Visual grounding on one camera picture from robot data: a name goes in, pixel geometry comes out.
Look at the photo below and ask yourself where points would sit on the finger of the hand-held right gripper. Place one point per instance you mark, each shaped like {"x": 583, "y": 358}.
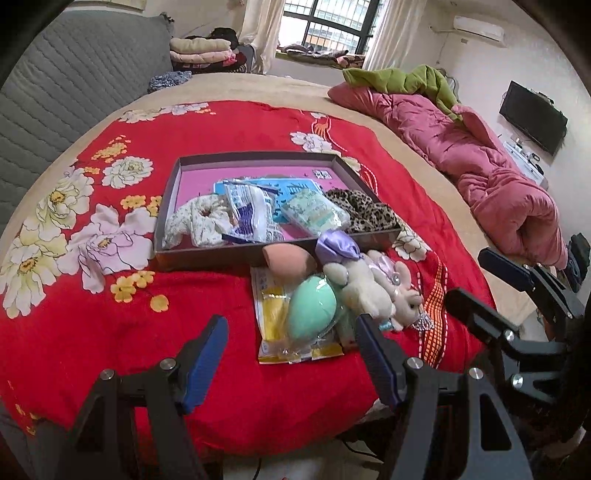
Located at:
{"x": 480, "y": 318}
{"x": 505, "y": 270}

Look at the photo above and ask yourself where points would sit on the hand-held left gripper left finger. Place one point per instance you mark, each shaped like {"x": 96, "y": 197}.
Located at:
{"x": 205, "y": 364}

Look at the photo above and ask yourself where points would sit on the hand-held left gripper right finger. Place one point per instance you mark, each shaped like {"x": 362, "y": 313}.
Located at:
{"x": 376, "y": 360}

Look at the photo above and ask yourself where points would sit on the cream plush rabbit rhinestone bow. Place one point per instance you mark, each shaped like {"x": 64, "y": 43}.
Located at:
{"x": 406, "y": 295}

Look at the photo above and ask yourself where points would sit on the cream plush toy purple bow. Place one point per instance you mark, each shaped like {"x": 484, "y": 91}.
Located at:
{"x": 360, "y": 286}

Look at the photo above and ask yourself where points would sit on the yellow clear plastic packet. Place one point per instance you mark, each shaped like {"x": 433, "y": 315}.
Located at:
{"x": 272, "y": 323}

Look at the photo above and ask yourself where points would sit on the mint green makeup sponge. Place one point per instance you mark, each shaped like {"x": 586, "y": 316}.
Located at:
{"x": 309, "y": 309}

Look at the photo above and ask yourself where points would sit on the dark brown cardboard box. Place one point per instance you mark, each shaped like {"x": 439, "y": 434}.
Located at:
{"x": 207, "y": 258}

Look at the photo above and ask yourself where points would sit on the peach makeup sponge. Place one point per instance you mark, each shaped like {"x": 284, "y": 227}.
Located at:
{"x": 288, "y": 259}

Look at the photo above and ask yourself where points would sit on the white floral scrunchie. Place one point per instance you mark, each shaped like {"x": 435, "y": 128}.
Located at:
{"x": 184, "y": 226}

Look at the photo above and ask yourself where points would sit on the leopard print scrunchie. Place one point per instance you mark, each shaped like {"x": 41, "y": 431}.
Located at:
{"x": 369, "y": 212}

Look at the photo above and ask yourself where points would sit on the blue and white plastic packet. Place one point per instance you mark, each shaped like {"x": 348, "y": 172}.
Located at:
{"x": 249, "y": 212}

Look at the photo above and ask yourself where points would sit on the dark blue cloth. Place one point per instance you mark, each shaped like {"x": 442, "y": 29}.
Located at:
{"x": 579, "y": 263}

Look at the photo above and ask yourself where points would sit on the white television cabinet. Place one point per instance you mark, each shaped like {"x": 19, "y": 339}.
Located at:
{"x": 524, "y": 159}

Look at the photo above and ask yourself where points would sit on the red floral blanket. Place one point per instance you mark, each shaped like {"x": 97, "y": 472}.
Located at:
{"x": 92, "y": 323}

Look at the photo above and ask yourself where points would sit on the pink quilt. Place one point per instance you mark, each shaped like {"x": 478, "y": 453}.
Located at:
{"x": 461, "y": 152}

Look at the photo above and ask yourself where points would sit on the black television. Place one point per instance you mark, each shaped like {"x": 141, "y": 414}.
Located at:
{"x": 531, "y": 115}

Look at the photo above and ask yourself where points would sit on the pink booklet with blue label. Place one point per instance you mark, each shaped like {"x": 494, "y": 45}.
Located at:
{"x": 198, "y": 182}

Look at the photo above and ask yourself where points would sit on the green blanket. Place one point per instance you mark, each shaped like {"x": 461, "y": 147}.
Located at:
{"x": 392, "y": 78}

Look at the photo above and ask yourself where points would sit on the white air conditioner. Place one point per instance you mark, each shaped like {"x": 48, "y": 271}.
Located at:
{"x": 478, "y": 28}

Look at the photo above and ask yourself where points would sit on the white curtain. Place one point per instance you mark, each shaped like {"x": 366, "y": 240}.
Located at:
{"x": 261, "y": 27}
{"x": 388, "y": 32}

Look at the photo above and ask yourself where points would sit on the dark patterned windowsill bedding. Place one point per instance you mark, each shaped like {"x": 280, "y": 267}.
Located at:
{"x": 323, "y": 57}

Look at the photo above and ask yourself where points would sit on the blue patterned cloth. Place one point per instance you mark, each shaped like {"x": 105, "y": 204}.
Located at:
{"x": 166, "y": 82}

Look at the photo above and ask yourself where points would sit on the barred window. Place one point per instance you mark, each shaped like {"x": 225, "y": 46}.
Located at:
{"x": 332, "y": 23}

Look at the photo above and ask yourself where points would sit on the pile of folded clothes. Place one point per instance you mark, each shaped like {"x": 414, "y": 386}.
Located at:
{"x": 198, "y": 48}

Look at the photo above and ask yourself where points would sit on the grey quilted headboard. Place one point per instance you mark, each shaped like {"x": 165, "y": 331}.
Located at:
{"x": 69, "y": 69}

